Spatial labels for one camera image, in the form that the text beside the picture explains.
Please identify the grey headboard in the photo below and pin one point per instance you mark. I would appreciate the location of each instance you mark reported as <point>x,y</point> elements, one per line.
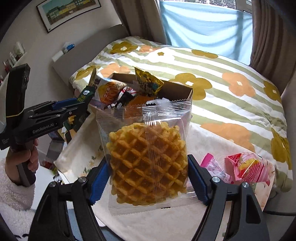
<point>86,51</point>

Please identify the pink white small packet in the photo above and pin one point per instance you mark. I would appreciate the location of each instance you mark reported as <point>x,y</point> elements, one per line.
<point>214,168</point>

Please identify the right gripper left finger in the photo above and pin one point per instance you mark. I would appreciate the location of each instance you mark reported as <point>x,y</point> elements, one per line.
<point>51,220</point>

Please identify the black small packet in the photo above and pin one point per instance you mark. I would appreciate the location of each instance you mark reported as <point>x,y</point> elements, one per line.
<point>125,96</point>

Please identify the gold black snack bag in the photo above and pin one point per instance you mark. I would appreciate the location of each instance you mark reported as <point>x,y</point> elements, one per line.
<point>148,82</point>

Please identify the right brown curtain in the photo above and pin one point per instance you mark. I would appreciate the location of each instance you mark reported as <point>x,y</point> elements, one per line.
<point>273,48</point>

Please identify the yellow Oishi chips bag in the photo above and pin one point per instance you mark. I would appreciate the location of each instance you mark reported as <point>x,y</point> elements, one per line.
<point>106,90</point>

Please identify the person left hand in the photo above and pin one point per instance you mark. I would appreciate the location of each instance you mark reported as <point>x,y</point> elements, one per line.
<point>14,159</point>

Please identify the floral striped quilt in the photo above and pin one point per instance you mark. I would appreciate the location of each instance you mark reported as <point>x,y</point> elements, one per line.
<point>230,99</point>

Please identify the waffle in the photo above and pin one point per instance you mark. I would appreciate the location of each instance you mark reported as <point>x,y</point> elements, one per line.
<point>146,152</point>

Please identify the framed building picture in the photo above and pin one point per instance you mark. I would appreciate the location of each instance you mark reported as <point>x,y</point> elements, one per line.
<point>56,12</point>

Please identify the left brown curtain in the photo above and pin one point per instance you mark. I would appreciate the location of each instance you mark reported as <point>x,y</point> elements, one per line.
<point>141,18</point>

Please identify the brown cardboard box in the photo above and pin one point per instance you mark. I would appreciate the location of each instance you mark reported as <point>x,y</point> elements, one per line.
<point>170,90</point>

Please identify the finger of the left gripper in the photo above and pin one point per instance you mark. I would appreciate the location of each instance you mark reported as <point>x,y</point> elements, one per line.
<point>62,115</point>
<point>56,105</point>

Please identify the brown curtain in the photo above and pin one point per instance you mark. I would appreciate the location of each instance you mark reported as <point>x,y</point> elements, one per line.
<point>273,48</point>
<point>141,18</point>

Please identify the pink jelly snack bag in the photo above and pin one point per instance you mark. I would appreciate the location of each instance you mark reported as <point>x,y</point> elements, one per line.
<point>249,167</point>

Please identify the orange white snack bag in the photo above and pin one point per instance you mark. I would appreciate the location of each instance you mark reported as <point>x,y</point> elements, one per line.
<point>140,100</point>

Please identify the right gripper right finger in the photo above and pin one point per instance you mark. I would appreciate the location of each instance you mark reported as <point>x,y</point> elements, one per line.
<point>246,221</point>

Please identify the white blue tube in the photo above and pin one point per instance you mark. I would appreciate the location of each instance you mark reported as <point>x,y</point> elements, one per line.
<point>66,48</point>

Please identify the green cracker packet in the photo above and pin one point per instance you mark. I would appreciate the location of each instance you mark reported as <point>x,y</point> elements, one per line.
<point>77,117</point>

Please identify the white fleece left sleeve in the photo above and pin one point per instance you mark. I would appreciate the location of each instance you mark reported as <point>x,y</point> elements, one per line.
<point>16,203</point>

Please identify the blue sheet at window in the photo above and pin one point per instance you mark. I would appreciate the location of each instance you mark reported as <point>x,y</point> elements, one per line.
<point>211,28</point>

